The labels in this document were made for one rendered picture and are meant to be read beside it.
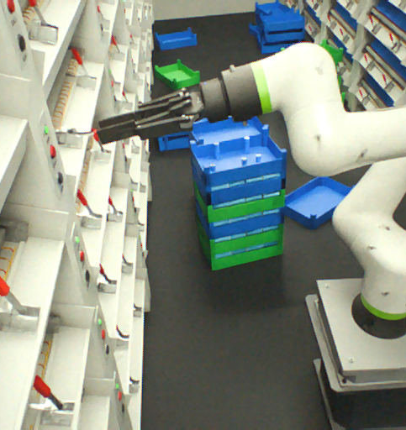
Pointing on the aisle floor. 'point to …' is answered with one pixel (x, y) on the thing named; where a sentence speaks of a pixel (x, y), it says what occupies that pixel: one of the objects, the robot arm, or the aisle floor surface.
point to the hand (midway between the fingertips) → (117, 128)
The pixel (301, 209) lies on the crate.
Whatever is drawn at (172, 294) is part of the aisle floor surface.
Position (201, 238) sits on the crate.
